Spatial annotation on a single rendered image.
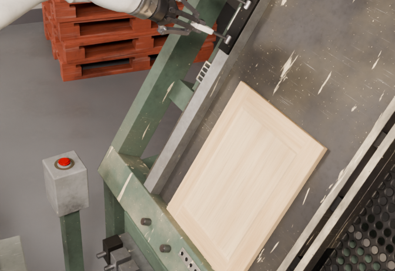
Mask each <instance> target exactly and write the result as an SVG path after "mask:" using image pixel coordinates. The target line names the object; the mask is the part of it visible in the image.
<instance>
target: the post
mask: <svg viewBox="0 0 395 271"><path fill-rule="evenodd" d="M59 218H60V224H61V234H62V244H63V254H64V260H65V270H66V271H85V270H84V263H83V249H82V235H81V221H80V214H79V211H76V212H73V213H70V214H68V215H65V216H61V217H59Z"/></svg>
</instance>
